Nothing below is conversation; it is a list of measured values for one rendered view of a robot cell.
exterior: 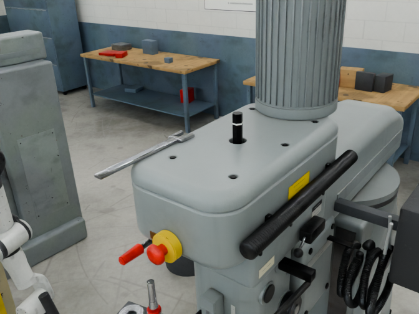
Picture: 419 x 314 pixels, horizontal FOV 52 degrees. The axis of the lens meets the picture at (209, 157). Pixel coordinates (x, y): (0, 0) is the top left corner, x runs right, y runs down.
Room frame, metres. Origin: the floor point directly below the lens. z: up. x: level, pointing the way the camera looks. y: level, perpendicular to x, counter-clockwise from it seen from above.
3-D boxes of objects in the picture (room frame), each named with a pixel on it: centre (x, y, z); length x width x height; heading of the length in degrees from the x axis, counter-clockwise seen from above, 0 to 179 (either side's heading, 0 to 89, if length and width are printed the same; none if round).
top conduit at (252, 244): (0.76, -0.20, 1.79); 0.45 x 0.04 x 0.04; 141
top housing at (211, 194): (0.84, -0.07, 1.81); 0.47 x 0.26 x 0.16; 141
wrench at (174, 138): (0.78, 0.12, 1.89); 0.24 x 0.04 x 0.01; 140
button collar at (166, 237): (0.65, 0.09, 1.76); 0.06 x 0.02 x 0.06; 51
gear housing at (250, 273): (0.86, -0.09, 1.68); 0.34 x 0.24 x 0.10; 141
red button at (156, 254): (0.63, 0.10, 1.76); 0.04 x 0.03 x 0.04; 51
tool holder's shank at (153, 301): (1.06, 0.20, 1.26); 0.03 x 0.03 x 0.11
